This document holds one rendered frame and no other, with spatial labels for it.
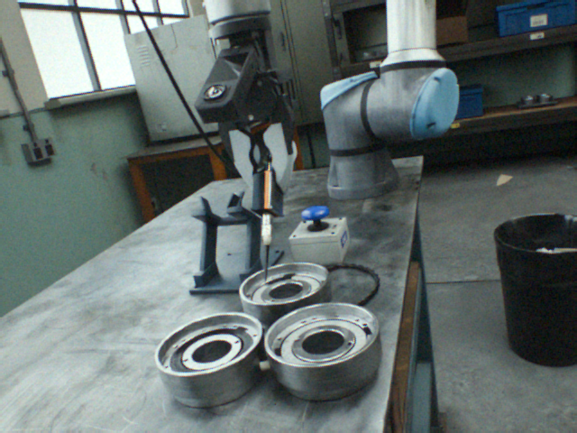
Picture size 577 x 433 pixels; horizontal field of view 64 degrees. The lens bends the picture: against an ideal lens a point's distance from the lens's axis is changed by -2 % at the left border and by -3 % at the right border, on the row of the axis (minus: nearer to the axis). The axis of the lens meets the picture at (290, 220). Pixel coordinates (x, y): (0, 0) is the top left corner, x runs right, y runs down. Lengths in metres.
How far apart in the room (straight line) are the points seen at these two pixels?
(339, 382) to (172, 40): 2.55
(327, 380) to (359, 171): 0.60
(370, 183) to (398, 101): 0.18
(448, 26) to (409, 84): 3.02
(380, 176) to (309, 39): 3.39
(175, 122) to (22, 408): 2.43
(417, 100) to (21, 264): 1.92
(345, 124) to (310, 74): 3.39
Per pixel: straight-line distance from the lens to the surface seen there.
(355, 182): 0.94
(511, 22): 3.95
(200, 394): 0.44
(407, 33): 0.89
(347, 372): 0.41
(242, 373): 0.44
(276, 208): 0.59
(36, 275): 2.42
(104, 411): 0.51
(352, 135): 0.94
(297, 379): 0.41
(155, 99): 2.92
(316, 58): 4.29
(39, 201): 2.46
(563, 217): 1.86
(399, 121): 0.87
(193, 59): 2.78
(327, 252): 0.66
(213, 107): 0.51
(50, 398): 0.57
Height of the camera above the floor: 1.07
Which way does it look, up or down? 18 degrees down
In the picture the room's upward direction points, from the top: 11 degrees counter-clockwise
